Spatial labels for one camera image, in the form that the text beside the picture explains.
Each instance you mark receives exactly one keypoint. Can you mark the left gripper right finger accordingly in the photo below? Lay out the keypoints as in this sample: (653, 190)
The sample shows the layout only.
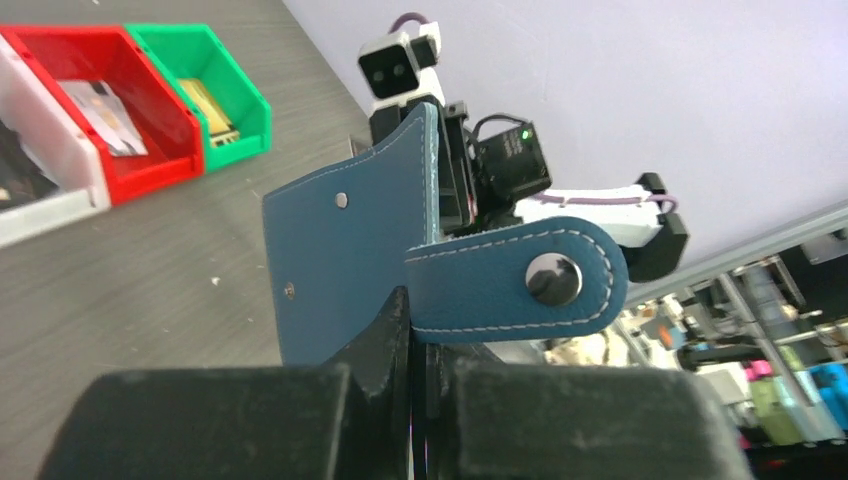
(486, 419)

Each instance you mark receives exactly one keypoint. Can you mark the red plastic bin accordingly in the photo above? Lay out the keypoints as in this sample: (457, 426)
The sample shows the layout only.
(169, 130)

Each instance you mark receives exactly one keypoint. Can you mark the black card stack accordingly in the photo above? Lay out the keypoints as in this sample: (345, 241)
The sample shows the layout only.
(22, 181)

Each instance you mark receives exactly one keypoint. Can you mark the pink white cards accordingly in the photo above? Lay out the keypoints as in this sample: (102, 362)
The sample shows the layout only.
(107, 115)

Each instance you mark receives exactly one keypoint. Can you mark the gold cards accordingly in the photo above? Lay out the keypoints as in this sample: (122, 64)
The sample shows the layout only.
(221, 129)

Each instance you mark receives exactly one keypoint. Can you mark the white plastic bin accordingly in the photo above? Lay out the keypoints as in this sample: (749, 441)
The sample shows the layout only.
(51, 173)

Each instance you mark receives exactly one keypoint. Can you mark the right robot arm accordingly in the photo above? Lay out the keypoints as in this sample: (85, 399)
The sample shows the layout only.
(494, 174)

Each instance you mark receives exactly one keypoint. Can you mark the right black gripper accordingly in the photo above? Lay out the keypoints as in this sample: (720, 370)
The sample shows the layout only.
(456, 191)

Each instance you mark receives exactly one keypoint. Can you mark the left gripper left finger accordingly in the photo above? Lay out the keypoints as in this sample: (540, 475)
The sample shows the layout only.
(344, 419)

